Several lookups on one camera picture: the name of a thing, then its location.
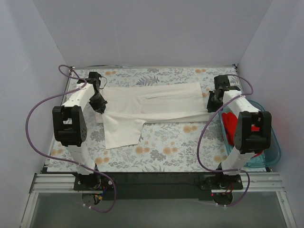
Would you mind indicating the white t-shirt red print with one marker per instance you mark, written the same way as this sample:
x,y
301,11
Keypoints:
x,y
129,108

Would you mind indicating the teal plastic bin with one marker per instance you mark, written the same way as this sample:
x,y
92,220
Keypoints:
x,y
268,157

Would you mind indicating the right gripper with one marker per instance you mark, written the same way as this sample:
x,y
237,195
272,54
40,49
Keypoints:
x,y
213,102

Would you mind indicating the aluminium frame rail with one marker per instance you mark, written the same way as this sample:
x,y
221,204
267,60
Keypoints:
x,y
65,183

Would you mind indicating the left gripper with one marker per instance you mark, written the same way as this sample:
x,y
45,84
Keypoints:
x,y
99,104

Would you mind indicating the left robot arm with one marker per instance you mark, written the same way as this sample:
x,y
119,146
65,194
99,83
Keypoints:
x,y
69,122

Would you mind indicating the floral patterned table mat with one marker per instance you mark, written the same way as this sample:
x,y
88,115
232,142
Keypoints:
x,y
161,147

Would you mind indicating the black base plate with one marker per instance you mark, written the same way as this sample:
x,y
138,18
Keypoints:
x,y
157,185

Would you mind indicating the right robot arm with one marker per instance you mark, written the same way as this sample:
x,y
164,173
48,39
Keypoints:
x,y
236,101

